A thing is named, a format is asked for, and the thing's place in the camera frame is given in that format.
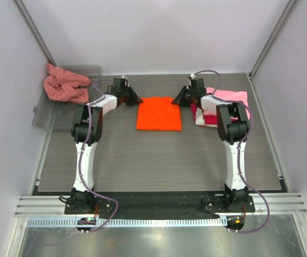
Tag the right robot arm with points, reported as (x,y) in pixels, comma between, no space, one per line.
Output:
(233,127)

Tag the magenta folded t shirt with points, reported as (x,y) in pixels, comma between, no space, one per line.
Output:
(193,109)

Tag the slotted cable duct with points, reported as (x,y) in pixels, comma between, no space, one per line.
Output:
(78,222)

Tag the frame post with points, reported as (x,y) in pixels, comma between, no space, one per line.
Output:
(34,30)
(277,29)

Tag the orange t shirt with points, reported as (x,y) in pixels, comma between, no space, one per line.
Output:
(158,114)

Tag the right frame post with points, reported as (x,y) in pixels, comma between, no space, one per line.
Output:
(277,29)

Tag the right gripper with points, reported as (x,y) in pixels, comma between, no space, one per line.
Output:
(179,100)

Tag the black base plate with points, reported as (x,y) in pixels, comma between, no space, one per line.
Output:
(144,202)

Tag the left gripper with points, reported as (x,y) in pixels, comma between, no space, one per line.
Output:
(135,100)

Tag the salmon pink crumpled t shirt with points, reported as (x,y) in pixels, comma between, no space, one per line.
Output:
(65,86)

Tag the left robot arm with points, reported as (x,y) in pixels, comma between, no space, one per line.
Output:
(86,131)

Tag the light pink folded t shirt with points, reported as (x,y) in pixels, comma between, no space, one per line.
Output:
(227,95)

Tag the left frame post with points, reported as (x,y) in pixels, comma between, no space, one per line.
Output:
(34,30)

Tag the clear grey plastic bin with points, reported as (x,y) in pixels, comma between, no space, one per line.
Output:
(54,115)

